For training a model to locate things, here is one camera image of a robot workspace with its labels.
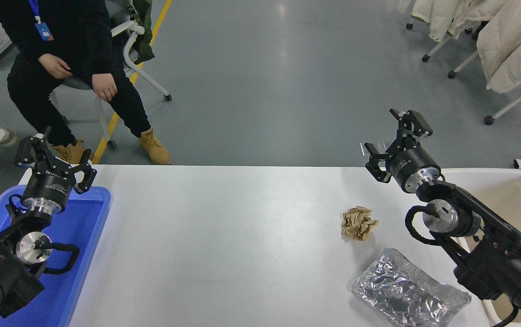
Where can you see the white chair frame with casters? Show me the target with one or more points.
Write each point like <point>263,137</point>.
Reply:
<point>425,58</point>
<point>488,120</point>

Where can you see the person's tan boot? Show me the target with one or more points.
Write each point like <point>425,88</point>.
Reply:
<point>153,145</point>
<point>71,152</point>

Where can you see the silver floor plate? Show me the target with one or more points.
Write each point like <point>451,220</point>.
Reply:
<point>377,146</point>

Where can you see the large cream puffer coat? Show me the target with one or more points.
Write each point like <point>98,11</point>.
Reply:
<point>514,45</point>

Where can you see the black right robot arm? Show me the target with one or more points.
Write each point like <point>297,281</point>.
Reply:
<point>501,263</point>

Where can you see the grey chair with white frame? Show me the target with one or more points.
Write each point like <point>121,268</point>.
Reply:
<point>76,84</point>

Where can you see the dark green jacket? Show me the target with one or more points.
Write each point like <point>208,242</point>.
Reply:
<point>144,32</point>

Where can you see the blue plastic tray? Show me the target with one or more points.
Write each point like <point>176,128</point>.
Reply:
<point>83,236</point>

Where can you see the person's left hand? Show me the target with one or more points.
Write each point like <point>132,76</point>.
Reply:
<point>105,87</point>

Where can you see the person's tan right boot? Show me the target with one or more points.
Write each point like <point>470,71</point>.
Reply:
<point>71,152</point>

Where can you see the person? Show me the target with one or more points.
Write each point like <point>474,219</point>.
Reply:
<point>74,27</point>

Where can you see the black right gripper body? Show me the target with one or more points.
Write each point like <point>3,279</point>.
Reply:
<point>412,163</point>

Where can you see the tan paper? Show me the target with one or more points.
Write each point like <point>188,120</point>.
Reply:
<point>358,222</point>

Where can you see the large pale plastic bin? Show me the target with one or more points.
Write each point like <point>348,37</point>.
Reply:
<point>514,195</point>

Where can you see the person's right hand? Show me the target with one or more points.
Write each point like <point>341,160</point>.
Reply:
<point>56,66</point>

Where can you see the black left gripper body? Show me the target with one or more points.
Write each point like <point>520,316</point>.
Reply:
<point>49,186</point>

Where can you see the silver foil tray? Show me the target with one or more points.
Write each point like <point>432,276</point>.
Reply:
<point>405,290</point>

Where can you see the person's tan left boot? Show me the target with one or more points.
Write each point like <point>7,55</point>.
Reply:
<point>153,145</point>

